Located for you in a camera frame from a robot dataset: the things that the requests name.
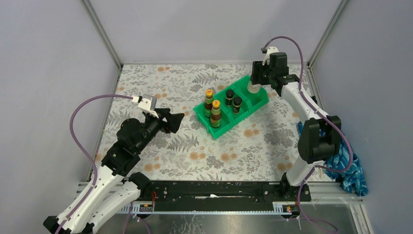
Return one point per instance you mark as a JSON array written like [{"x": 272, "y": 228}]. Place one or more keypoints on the white slotted cable duct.
[{"x": 212, "y": 208}]

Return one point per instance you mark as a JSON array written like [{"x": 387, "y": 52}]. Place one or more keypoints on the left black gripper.
[{"x": 174, "y": 120}]

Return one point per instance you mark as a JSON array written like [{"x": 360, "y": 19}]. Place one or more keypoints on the floral table mat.
[{"x": 261, "y": 147}]

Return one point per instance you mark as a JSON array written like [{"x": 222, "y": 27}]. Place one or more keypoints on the blue patterned cloth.
[{"x": 353, "y": 179}]

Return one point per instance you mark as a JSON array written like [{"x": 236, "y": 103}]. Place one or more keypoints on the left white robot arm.
[{"x": 112, "y": 186}]

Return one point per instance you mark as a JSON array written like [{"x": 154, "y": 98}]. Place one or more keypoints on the green bin near section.
[{"x": 226, "y": 120}]

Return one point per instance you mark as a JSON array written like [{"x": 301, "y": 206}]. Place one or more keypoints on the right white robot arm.
[{"x": 319, "y": 139}]

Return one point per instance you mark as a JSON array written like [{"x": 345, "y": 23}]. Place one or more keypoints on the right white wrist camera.
[{"x": 268, "y": 51}]

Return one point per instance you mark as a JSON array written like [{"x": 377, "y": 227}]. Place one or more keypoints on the small black cap spice jar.
[{"x": 229, "y": 95}]

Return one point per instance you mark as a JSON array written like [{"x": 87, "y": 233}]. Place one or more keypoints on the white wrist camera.
[
  {"x": 268, "y": 51},
  {"x": 146, "y": 104}
]

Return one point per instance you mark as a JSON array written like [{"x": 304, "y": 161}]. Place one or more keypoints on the green cap chili sauce bottle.
[{"x": 215, "y": 115}]

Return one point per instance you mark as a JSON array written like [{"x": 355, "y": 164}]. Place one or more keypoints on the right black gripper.
[{"x": 257, "y": 68}]

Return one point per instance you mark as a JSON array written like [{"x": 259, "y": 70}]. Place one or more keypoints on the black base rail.
[{"x": 209, "y": 191}]

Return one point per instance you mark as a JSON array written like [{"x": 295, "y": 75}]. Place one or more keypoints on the large clear black lid jar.
[{"x": 253, "y": 88}]

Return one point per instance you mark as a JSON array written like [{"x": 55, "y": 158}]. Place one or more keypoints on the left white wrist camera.
[{"x": 146, "y": 104}]

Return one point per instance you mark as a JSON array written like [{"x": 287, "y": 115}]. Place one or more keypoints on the yellow cap sauce bottle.
[{"x": 208, "y": 102}]

